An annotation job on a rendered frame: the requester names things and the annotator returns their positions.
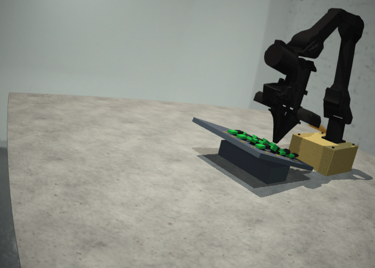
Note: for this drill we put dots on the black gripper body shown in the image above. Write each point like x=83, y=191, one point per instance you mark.
x=298, y=113

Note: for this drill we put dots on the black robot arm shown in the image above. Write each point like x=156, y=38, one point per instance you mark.
x=309, y=43

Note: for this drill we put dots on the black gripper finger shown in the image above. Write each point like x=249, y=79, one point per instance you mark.
x=276, y=122
x=286, y=125

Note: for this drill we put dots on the grey switch panel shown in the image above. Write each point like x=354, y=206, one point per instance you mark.
x=260, y=158

